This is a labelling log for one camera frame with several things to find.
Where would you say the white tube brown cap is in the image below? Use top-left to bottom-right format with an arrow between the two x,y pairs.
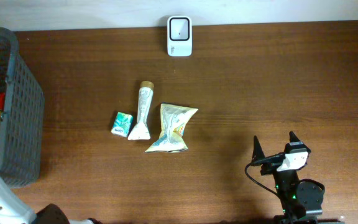
128,81 -> 154,140

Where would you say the white barcode scanner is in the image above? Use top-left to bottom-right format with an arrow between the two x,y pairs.
167,16 -> 193,57

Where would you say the yellow white wipes bag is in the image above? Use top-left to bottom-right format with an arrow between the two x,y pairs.
145,103 -> 198,153

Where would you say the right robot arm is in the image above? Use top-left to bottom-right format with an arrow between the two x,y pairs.
247,131 -> 325,223

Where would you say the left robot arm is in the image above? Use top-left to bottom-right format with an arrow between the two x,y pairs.
0,177 -> 101,224

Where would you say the grey mesh basket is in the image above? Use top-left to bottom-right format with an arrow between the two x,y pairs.
0,27 -> 45,188

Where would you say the green tissue pack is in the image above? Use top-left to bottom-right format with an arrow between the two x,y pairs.
111,112 -> 133,138

